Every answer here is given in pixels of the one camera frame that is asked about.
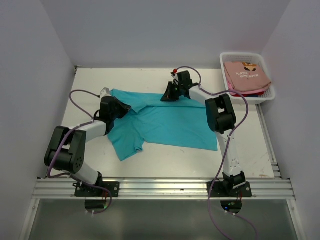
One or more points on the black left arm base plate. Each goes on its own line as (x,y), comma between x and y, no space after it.
(112,188)

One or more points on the red folded t shirt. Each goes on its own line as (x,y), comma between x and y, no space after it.
(254,94)

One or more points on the pink printed folded t shirt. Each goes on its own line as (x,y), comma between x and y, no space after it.
(245,76)

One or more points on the white plastic basket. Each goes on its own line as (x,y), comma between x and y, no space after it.
(252,58)

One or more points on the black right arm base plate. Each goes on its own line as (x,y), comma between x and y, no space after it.
(221,190)

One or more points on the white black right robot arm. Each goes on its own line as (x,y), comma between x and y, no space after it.
(221,119)

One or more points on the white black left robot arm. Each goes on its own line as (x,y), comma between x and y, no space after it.
(65,155)

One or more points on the light pink folded t shirt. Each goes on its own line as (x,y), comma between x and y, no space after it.
(235,92)

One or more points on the turquoise t shirt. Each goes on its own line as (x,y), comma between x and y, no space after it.
(181,123)

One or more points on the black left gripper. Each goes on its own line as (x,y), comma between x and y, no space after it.
(124,108)

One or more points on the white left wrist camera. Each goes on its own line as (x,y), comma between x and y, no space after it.
(105,92)

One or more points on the aluminium mounting rail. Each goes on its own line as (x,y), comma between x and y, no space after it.
(167,189)

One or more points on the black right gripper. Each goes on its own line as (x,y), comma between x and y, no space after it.
(168,96)

